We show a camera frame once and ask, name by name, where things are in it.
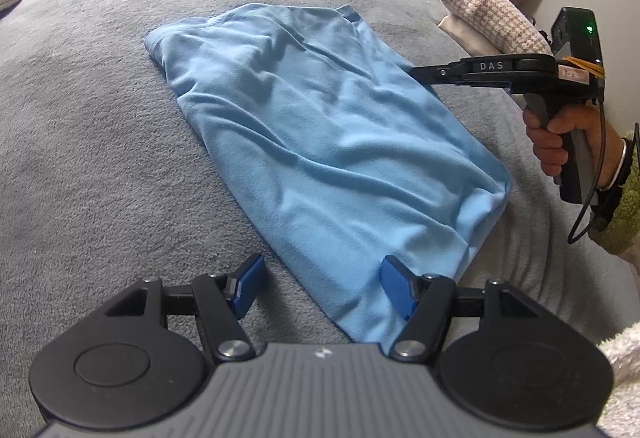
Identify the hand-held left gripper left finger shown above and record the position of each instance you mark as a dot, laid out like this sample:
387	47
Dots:
247	285

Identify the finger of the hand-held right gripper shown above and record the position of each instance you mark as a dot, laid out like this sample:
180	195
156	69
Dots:
440	74

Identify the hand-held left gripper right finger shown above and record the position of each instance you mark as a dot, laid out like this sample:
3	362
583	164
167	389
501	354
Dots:
397	288

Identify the light blue t-shirt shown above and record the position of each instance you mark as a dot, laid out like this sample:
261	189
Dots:
325	143

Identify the person's right forearm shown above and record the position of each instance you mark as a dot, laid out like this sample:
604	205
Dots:
627	213

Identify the person's right hand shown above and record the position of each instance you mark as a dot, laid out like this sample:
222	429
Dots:
547	148

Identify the beige pillow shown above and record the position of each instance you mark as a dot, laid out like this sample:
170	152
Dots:
460	31

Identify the checked woven cushion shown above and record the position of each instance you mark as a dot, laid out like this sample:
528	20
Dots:
490	8

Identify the grey fleece blanket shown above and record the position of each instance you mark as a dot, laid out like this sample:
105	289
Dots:
100	118

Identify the person's fleece robe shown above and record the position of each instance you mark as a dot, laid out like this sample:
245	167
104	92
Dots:
625	368

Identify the small white object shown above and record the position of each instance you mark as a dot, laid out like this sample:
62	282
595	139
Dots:
10	0

